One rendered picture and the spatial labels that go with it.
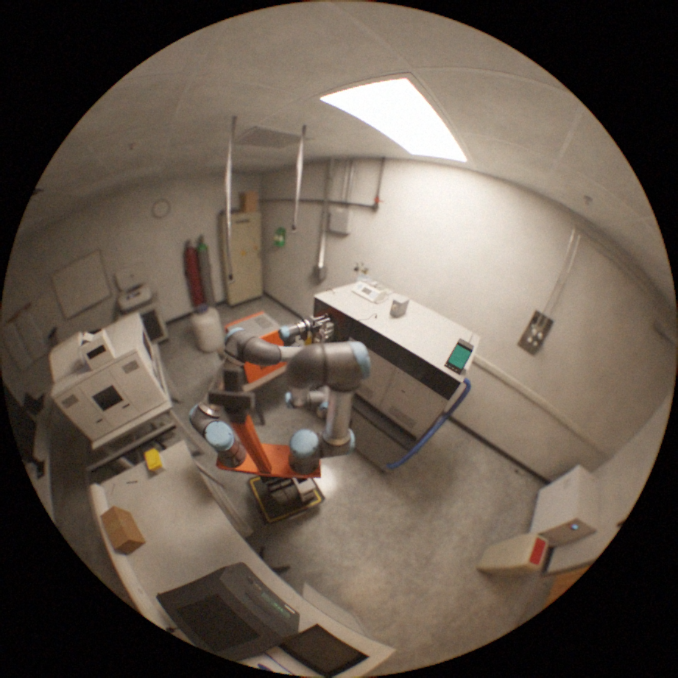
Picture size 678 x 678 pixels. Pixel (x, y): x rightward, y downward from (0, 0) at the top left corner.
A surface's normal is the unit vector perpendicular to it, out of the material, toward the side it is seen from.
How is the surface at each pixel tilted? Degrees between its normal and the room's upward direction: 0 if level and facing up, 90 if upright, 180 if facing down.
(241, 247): 90
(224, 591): 0
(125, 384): 90
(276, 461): 0
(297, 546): 0
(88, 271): 90
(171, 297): 90
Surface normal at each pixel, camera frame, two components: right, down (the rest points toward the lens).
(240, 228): 0.72, 0.48
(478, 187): -0.68, 0.37
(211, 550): 0.12, -0.80
